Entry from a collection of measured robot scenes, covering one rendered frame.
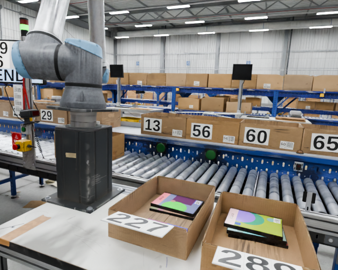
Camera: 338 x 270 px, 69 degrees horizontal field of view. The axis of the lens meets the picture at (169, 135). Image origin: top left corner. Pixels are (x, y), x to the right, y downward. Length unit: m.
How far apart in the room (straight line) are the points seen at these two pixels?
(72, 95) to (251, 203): 0.83
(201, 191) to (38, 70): 0.84
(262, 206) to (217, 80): 5.53
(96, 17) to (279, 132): 1.31
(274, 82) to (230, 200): 5.35
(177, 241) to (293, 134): 1.20
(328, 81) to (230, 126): 4.74
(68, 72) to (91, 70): 0.09
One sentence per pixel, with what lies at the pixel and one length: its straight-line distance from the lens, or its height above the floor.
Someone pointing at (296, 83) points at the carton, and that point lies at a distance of 6.29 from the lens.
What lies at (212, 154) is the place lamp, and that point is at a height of 0.82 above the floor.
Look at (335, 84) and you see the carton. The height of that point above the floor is 1.53.
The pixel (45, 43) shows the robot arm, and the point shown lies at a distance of 1.16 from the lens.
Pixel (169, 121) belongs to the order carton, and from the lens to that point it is 1.91.
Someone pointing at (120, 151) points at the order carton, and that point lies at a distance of 1.85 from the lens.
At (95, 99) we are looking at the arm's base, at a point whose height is 1.19.
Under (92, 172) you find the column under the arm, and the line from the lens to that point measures 1.08.
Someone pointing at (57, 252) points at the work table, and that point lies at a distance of 0.89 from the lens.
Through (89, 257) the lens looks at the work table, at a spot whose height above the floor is 0.75.
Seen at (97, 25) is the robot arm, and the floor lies 1.57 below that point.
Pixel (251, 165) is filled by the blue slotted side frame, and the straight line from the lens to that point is 1.79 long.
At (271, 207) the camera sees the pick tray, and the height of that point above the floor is 0.82.
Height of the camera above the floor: 1.24
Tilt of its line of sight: 10 degrees down
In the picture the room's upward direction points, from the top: 2 degrees clockwise
